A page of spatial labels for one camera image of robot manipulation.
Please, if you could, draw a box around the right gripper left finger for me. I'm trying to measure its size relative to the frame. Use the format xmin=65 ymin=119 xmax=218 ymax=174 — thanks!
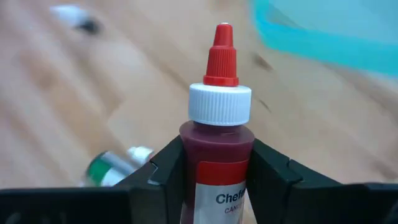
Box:
xmin=114 ymin=135 xmax=188 ymax=224

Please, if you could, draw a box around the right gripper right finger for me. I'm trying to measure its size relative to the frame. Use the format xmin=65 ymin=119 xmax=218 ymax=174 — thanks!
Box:
xmin=247 ymin=138 xmax=345 ymax=224

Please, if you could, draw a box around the small green label bottle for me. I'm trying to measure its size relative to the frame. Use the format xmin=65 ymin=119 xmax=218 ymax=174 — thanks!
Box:
xmin=81 ymin=145 xmax=155 ymax=188

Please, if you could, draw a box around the large dark red bottle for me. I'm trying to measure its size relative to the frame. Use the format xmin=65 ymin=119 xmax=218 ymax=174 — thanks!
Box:
xmin=179 ymin=22 xmax=256 ymax=224

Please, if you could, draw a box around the green translucent plastic tray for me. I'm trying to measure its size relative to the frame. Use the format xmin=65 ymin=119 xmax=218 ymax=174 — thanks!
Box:
xmin=249 ymin=0 xmax=398 ymax=79

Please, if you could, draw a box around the small red label bottle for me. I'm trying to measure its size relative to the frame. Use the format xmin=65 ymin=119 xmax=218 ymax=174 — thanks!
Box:
xmin=49 ymin=3 xmax=103 ymax=35

